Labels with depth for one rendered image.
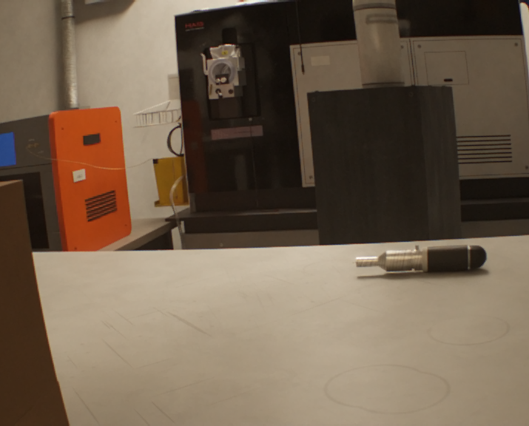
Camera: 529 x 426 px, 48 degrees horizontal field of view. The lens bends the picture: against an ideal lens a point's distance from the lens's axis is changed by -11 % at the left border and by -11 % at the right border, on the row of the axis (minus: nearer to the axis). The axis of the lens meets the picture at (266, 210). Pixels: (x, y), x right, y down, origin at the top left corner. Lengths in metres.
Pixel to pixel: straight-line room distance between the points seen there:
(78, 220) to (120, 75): 1.86
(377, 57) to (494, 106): 0.85
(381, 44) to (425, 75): 0.78
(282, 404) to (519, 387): 0.15
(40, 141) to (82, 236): 0.30
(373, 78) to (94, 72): 2.57
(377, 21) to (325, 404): 1.03
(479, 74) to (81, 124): 1.25
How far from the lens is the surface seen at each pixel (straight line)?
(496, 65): 2.12
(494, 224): 2.08
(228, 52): 2.14
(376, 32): 1.33
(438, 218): 1.30
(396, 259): 0.67
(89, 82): 3.73
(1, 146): 1.93
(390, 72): 1.33
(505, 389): 0.40
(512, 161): 2.13
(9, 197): 0.26
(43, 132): 1.83
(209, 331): 0.55
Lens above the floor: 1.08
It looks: 9 degrees down
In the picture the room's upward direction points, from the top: 5 degrees counter-clockwise
